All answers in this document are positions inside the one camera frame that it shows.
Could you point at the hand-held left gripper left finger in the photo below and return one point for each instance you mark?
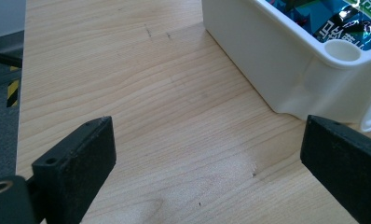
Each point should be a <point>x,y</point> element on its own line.
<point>78,165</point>

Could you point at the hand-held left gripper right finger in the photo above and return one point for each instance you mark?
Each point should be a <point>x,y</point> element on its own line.
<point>345,161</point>

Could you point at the white plastic bin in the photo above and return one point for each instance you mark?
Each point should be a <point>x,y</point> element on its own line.
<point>267,56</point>

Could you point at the blue snack packet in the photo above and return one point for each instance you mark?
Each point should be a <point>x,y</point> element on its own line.
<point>314,18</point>

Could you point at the yellow black striped tape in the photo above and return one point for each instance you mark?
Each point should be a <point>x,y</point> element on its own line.
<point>12,91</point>

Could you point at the black metal frame stand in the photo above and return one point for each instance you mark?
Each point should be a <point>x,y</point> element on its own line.
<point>3,58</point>

